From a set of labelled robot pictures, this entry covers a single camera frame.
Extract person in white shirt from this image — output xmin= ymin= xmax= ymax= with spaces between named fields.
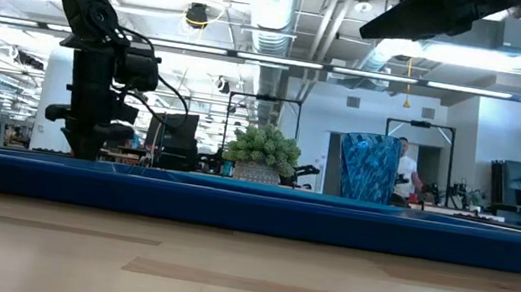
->
xmin=390 ymin=135 xmax=430 ymax=204

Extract grey door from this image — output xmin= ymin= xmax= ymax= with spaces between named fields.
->
xmin=417 ymin=145 xmax=444 ymax=188
xmin=321 ymin=131 xmax=345 ymax=198

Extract black computer monitor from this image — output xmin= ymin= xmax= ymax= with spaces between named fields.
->
xmin=141 ymin=107 xmax=204 ymax=175

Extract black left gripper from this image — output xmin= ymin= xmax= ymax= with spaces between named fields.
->
xmin=40 ymin=44 xmax=147 ymax=166

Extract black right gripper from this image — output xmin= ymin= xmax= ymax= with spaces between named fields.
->
xmin=358 ymin=0 xmax=521 ymax=61

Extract white round column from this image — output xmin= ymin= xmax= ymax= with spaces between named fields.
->
xmin=28 ymin=45 xmax=90 ymax=158

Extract blue plastic tray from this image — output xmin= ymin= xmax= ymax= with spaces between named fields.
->
xmin=0 ymin=146 xmax=521 ymax=274

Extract green artificial plant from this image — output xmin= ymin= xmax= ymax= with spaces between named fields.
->
xmin=220 ymin=117 xmax=306 ymax=179

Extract silver corrugated ceiling duct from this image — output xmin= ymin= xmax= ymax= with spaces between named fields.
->
xmin=236 ymin=0 xmax=307 ymax=60

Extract black ceiling device yellow cable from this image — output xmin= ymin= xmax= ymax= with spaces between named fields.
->
xmin=182 ymin=0 xmax=213 ymax=32

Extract grey patterned plant pot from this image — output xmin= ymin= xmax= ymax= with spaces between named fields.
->
xmin=232 ymin=159 xmax=284 ymax=187

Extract yellow hanging cord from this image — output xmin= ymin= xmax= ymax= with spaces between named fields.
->
xmin=400 ymin=56 xmax=418 ymax=110

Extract silver slanted ceiling duct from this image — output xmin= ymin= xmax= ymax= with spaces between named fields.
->
xmin=354 ymin=25 xmax=437 ymax=80

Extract black metal frame rig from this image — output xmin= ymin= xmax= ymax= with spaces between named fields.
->
xmin=376 ymin=115 xmax=459 ymax=208
xmin=222 ymin=89 xmax=305 ymax=145

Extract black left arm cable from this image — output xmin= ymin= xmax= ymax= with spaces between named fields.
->
xmin=106 ymin=25 xmax=201 ymax=131

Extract blue patterned plastic cup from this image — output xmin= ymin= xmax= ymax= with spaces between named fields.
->
xmin=332 ymin=129 xmax=406 ymax=207

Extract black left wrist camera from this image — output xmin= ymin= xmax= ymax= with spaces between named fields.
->
xmin=113 ymin=45 xmax=165 ymax=95

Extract black background robot arms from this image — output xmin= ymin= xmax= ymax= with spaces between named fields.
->
xmin=420 ymin=174 xmax=485 ymax=213

